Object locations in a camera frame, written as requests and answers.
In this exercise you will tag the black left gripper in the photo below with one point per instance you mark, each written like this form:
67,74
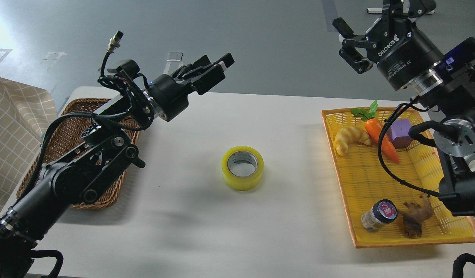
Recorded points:
171,95

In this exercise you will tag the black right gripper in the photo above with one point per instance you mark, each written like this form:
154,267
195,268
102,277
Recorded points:
403,52

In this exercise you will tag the yellow tape roll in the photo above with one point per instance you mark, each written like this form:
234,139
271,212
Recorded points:
242,168

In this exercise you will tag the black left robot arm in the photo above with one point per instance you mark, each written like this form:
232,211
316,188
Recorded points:
86,172

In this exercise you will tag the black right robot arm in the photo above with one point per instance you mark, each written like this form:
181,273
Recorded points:
449,87

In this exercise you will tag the white stand base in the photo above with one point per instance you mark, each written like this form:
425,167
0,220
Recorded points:
371,10

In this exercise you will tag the toy carrot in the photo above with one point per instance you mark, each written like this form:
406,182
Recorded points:
374,127

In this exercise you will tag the purple cube block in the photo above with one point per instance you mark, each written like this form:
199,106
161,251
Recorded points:
398,133

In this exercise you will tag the toy croissant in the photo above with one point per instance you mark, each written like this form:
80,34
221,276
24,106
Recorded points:
348,135

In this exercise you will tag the small jar dark lid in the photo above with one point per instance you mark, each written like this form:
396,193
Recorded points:
382,213

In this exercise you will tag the beige checkered cloth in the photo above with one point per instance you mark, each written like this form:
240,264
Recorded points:
25,113

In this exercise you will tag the brown toy animal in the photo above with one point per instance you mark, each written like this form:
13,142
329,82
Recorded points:
413,219

